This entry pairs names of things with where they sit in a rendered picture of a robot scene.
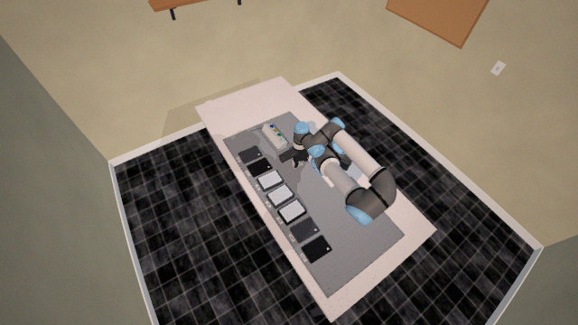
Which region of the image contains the white operator button panel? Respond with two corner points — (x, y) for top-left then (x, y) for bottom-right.
(258, 124), (288, 152)

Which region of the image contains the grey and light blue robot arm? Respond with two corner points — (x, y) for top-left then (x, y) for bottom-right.
(279, 116), (396, 226)

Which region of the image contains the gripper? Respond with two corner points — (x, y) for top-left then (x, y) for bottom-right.
(292, 147), (309, 169)

